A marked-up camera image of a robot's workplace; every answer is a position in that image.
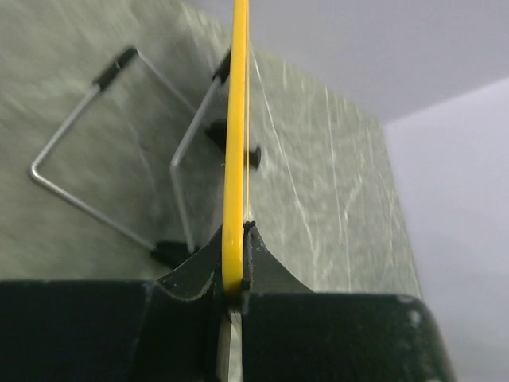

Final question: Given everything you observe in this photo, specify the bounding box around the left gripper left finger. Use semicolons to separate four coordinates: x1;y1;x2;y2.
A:
1;237;223;381

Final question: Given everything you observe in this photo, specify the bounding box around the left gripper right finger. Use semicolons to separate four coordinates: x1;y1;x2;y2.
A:
241;222;456;381

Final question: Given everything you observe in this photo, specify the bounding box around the yellow framed whiteboard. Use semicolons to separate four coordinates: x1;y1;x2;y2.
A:
221;0;250;296

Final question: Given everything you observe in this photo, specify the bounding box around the wire whiteboard stand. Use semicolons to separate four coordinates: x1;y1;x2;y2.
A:
27;47;263;266

